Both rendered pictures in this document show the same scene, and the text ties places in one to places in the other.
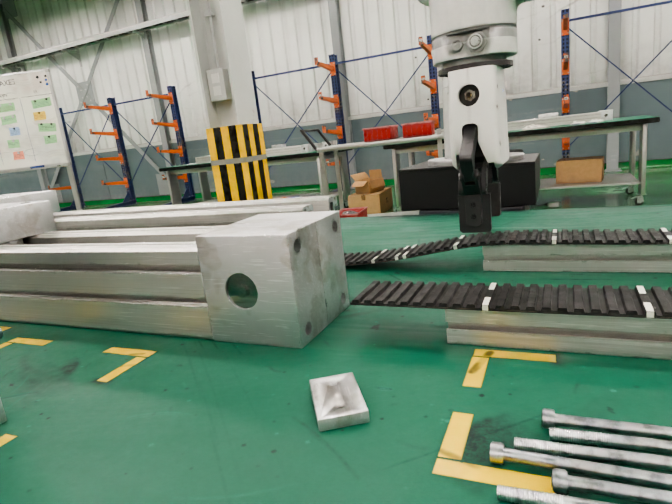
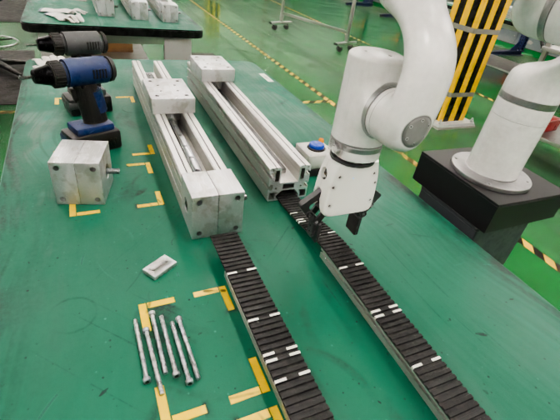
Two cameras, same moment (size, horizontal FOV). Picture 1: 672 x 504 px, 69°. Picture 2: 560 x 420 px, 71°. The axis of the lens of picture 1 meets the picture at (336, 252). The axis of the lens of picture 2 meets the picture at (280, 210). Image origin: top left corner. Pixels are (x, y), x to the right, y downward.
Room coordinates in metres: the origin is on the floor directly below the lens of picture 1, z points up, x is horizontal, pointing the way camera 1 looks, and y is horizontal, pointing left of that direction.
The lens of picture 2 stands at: (-0.01, -0.43, 1.27)
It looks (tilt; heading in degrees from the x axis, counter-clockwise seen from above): 34 degrees down; 36
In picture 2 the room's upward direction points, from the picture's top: 9 degrees clockwise
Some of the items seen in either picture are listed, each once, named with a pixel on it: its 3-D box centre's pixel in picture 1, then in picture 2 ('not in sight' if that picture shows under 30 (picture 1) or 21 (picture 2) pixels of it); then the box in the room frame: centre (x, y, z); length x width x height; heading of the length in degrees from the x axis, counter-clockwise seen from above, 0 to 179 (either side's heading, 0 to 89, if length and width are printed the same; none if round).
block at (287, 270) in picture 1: (284, 269); (217, 202); (0.44, 0.05, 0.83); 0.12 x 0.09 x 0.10; 154
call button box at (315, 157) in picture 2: not in sight; (311, 157); (0.78, 0.07, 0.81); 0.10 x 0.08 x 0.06; 154
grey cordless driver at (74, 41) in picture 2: not in sight; (72, 73); (0.49, 0.71, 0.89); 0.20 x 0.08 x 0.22; 170
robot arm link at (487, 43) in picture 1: (473, 50); (353, 146); (0.53, -0.16, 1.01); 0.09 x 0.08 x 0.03; 154
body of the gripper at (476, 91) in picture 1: (476, 113); (346, 179); (0.53, -0.17, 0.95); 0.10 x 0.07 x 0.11; 154
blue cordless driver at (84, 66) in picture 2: not in sight; (74, 107); (0.38, 0.48, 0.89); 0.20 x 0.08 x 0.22; 176
